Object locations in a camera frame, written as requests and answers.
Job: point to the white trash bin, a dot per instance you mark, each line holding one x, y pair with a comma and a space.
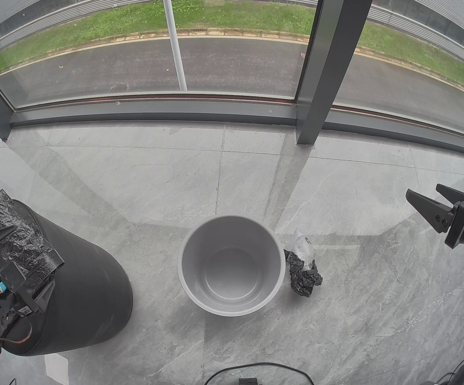
256, 247

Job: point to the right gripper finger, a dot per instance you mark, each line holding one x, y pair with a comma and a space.
432, 213
454, 194

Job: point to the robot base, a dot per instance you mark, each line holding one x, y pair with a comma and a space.
248, 381

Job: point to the window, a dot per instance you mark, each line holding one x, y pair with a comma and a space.
324, 74

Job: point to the black plastic bag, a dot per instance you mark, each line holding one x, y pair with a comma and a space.
11, 219

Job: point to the black plastic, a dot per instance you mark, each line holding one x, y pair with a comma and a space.
302, 281

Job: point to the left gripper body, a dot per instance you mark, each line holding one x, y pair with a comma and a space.
39, 295

